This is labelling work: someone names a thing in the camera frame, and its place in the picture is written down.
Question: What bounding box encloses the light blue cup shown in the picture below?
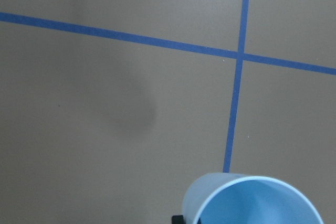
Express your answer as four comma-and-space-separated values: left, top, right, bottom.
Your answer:
182, 173, 323, 223

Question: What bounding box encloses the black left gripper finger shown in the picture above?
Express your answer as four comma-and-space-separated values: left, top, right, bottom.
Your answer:
171, 215, 185, 224

